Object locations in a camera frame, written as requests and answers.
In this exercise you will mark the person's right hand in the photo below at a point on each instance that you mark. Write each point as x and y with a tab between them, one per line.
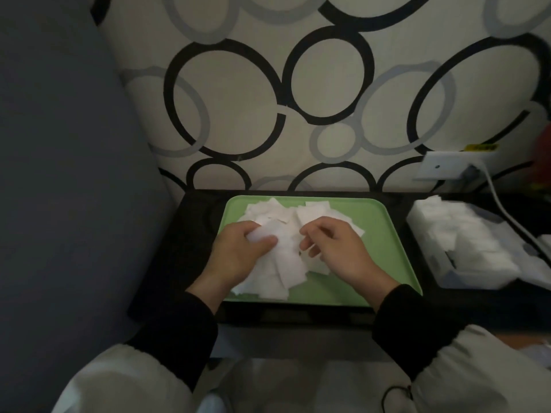
344	253

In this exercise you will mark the person's left hand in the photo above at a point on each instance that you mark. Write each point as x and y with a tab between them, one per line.
232	258

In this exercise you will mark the green plastic tray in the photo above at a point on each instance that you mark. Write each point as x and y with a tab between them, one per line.
379	253

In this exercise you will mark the pile of white cotton pads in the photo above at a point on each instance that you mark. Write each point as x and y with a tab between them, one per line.
284	262

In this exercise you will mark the clear plastic box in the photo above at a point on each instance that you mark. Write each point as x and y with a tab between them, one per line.
430	258

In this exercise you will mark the person's left forearm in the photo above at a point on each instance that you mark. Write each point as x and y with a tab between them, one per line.
163	357

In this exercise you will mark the person's right forearm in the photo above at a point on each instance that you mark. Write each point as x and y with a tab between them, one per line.
439	352

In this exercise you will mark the yellow warning sticker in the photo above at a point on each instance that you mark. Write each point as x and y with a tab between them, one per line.
481	147

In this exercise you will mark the grey upholstered sofa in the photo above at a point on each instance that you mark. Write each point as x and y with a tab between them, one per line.
64	210

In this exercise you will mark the red decoration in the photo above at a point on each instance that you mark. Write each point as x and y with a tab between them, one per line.
543	159

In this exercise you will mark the white wall socket plate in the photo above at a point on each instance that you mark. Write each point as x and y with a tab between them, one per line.
437	166

